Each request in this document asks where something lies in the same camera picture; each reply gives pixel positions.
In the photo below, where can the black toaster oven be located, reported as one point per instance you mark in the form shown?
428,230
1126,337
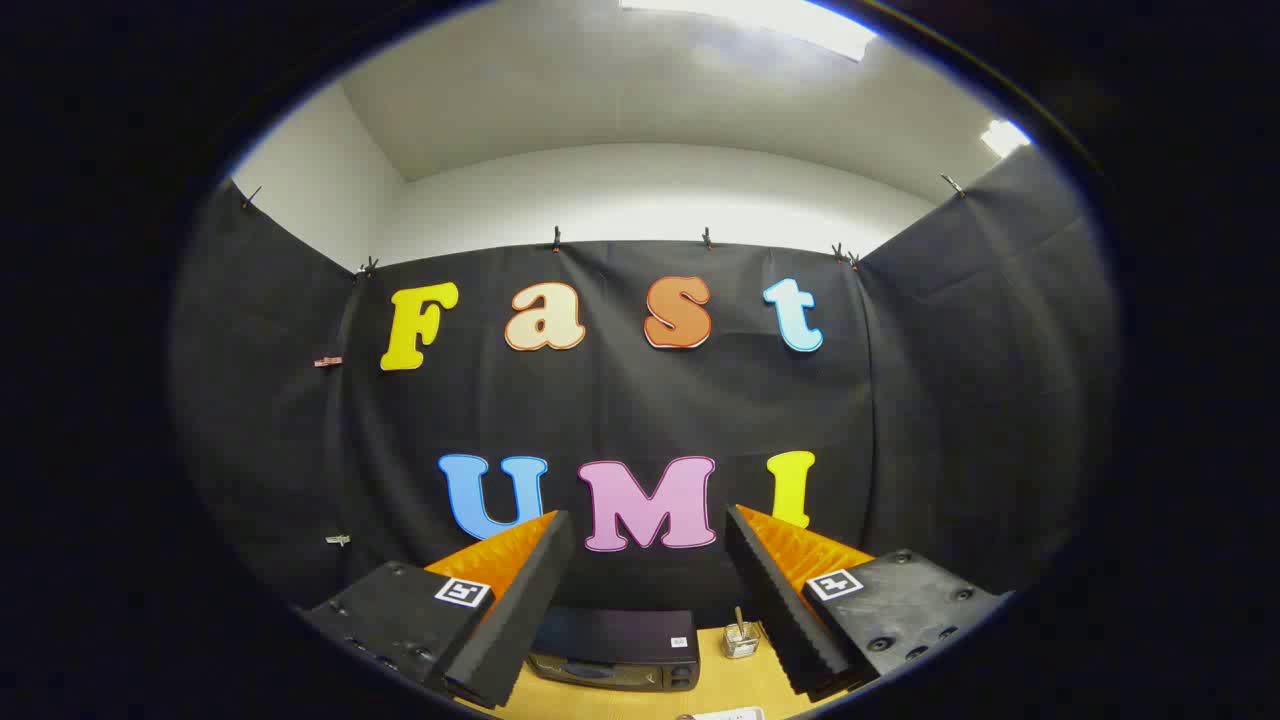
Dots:
620,640

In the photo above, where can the long ceiling light panel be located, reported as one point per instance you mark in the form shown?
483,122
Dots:
760,22

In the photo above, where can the white square plate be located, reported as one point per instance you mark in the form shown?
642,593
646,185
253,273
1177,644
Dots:
728,714

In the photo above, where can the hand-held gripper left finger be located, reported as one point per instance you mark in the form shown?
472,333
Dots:
520,610

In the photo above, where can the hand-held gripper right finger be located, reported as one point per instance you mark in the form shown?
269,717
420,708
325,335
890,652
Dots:
780,610

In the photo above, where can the row of black cloth clips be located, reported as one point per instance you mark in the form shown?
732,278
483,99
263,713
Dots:
556,240

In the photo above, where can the small ceiling light panel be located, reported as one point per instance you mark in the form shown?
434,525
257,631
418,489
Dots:
1004,137

